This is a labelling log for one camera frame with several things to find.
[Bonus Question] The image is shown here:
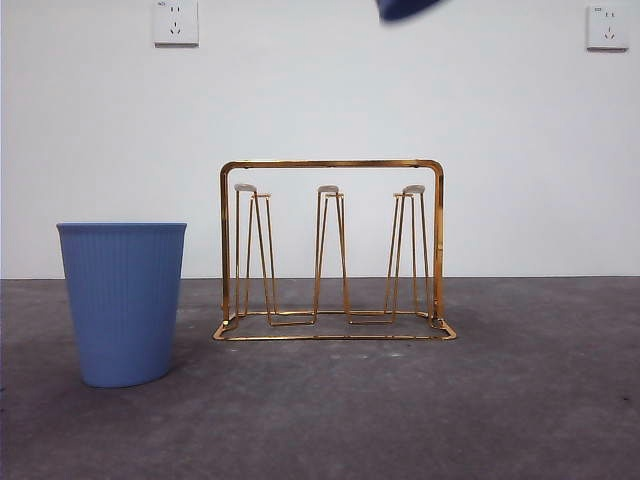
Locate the gold wire cup rack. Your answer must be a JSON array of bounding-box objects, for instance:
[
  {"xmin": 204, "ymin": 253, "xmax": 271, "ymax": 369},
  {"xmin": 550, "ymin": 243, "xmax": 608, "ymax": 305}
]
[{"xmin": 212, "ymin": 158, "xmax": 459, "ymax": 344}]

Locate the blue ribbed cup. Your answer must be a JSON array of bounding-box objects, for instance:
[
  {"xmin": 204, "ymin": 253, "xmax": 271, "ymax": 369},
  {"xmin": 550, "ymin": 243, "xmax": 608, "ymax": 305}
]
[
  {"xmin": 377, "ymin": 0, "xmax": 449, "ymax": 22},
  {"xmin": 55, "ymin": 222, "xmax": 189, "ymax": 389}
]

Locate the white wall socket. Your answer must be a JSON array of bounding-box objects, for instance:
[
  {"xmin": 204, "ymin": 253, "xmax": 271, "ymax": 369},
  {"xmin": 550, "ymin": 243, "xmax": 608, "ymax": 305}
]
[
  {"xmin": 152, "ymin": 0, "xmax": 200, "ymax": 49},
  {"xmin": 586, "ymin": 5, "xmax": 630, "ymax": 52}
]

